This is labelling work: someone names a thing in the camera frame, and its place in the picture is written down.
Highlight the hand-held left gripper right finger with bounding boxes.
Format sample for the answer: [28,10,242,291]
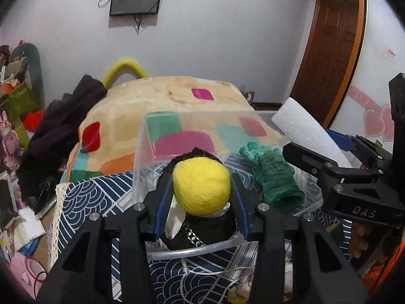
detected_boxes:
[230,174,369,304]

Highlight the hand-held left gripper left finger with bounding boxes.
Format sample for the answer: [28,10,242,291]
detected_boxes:
[37,175,174,304]

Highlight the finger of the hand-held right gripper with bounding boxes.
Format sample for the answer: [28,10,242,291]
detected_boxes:
[282,142,343,182]
[325,129,393,167]

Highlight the yellow-headed black plush doll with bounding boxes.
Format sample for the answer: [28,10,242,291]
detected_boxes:
[158,147,238,251]

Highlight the clear plastic storage bin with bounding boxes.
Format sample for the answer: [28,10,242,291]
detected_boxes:
[133,110,354,262]

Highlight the person's right hand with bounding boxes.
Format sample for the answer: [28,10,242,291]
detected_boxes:
[350,222,373,259]

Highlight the white foam sheet roll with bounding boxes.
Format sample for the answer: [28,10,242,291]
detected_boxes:
[271,97,354,169]

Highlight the green knitted glove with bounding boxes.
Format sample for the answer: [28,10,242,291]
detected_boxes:
[239,141,305,205]

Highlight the blue wave-patterned cloth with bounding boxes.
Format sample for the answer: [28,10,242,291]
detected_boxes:
[50,161,352,304]

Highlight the small dark plush toy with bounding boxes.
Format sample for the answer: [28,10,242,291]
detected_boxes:
[241,85,257,106]

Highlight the brown wooden door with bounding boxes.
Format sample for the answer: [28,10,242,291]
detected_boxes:
[289,0,368,131]

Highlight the colourful patchwork blanket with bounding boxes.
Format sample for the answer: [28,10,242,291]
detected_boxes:
[61,75,283,185]

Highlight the dark clothing pile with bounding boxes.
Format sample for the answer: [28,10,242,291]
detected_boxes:
[16,74,109,213]

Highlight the pile of papers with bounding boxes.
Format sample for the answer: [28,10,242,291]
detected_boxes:
[0,177,47,255]

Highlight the pink round bag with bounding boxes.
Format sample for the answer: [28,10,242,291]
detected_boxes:
[9,253,49,293]

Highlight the yellow foam tube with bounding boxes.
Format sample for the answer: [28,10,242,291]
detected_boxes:
[101,57,149,88]

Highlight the red cloth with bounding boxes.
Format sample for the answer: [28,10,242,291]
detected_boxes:
[22,109,49,132]

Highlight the green cardboard box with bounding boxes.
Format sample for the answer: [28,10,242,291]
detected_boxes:
[0,82,39,125]

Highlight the grey-green foam tube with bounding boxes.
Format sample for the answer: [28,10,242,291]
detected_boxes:
[9,42,45,109]

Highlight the pink heart wall stickers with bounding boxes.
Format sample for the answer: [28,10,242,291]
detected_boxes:
[347,85,395,142]

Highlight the white cord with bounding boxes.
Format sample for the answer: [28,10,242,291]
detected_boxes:
[180,256,255,277]

